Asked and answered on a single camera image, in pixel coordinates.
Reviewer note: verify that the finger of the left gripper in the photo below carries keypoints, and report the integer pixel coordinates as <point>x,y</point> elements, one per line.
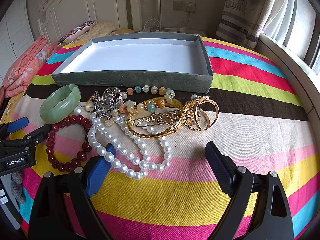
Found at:
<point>16,125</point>
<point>37,136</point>

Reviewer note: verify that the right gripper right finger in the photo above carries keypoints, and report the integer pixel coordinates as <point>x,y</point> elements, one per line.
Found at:
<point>221,168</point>

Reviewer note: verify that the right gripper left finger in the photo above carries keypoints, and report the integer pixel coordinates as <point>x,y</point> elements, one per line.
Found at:
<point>98,170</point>

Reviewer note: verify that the green jade bangle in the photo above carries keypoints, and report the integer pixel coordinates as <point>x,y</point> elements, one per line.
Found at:
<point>60,104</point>

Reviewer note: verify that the gold flower cuff bangle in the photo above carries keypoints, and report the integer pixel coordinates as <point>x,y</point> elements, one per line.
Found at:
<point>195,118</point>

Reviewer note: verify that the silver flower brooch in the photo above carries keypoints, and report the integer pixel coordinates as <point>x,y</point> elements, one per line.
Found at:
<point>104,104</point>

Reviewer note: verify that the gold filigree bangle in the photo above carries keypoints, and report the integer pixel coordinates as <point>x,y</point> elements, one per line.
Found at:
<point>172,119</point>

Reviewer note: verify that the left hand grey glove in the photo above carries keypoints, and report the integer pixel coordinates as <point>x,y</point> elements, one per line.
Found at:
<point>16,187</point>

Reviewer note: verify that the folded pink floral quilt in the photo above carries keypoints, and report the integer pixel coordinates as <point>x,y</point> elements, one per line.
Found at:
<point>22,71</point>

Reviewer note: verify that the striped colourful bed sheet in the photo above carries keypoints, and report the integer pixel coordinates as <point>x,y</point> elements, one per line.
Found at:
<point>262,126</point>

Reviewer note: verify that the embroidered patterned pillow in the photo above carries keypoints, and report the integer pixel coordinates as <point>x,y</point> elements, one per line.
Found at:
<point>76,32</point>

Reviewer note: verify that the grey cardboard tray box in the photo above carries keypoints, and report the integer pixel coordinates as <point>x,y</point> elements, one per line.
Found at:
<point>174,60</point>

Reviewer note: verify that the white window sill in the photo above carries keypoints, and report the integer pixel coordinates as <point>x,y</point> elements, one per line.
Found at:
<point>302,79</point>

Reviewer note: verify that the yellow textured pillow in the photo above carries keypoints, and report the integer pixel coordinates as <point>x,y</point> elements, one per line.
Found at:
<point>101,29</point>

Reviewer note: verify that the white bedside table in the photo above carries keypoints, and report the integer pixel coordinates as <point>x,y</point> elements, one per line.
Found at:
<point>184,30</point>

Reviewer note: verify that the white wooden headboard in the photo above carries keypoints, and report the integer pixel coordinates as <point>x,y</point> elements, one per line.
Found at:
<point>64,15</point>

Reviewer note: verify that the striped printed curtain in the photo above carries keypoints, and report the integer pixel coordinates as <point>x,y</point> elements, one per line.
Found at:
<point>243,21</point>

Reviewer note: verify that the thin white floor lamp pole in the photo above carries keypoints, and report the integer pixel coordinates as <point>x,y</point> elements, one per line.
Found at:
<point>159,14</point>

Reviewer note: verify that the wall power socket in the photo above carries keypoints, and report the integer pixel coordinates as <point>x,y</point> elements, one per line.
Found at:
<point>184,6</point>

